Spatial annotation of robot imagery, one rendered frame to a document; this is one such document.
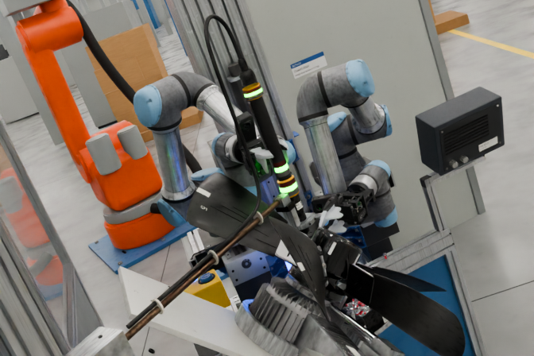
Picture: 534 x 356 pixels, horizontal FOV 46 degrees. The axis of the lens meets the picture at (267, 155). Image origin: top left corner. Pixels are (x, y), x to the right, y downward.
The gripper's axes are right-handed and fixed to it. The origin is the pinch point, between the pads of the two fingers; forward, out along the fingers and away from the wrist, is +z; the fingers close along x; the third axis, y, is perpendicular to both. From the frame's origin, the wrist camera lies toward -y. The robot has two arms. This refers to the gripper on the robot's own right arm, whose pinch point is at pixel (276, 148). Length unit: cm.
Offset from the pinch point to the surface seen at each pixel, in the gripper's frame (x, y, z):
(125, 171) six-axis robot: -33, 73, -384
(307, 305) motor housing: 11.8, 32.5, 11.8
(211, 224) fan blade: 21.8, 8.4, 0.8
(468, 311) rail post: -59, 93, -28
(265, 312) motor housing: 20.2, 30.9, 7.2
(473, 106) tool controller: -77, 23, -19
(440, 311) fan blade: -5, 35, 37
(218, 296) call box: 18, 43, -37
